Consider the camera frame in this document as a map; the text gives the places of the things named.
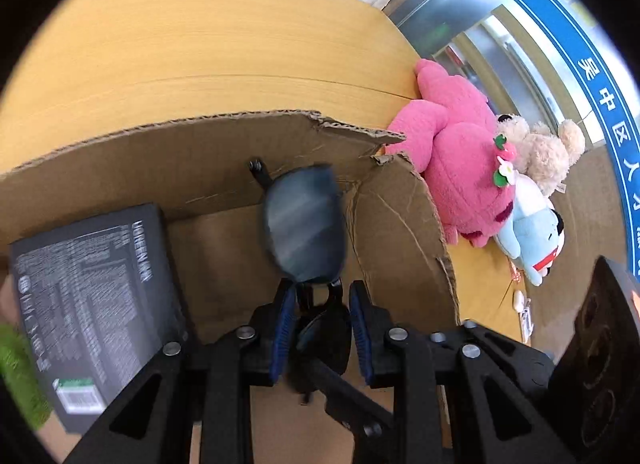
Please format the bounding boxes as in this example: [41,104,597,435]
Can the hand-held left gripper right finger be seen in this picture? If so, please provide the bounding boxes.
[349,283,576,464]

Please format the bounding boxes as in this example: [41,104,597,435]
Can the light blue and white plush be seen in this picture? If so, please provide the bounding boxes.
[492,174,566,287]

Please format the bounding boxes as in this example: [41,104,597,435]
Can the hot pink plush bear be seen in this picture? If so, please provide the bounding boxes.
[385,58,518,249]

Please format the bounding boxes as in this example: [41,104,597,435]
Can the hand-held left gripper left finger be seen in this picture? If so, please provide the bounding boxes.
[65,289,297,464]

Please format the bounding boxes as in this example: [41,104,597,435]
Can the green fuzzy object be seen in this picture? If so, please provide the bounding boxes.
[0,324,53,430]

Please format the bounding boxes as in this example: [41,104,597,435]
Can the black printed product box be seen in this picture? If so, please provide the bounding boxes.
[7,203,193,435]

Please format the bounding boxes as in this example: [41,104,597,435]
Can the blue wall sign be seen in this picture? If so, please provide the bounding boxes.
[475,0,640,275]

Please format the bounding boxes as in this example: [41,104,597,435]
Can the black sunglasses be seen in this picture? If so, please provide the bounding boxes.
[248,159,351,407]

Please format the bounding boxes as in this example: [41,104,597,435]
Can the metal framed glass door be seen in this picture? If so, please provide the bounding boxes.
[385,0,591,145]

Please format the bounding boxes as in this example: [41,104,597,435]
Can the brown cardboard box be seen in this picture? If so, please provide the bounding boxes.
[0,110,461,464]

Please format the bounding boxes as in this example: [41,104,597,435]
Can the beige teddy bear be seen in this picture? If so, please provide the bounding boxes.
[495,114,586,199]

